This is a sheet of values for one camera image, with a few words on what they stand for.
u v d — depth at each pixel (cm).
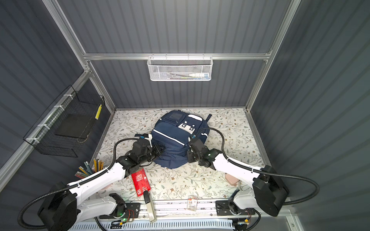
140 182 90
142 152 64
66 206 39
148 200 73
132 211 72
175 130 91
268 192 43
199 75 89
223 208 73
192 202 74
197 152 63
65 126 73
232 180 81
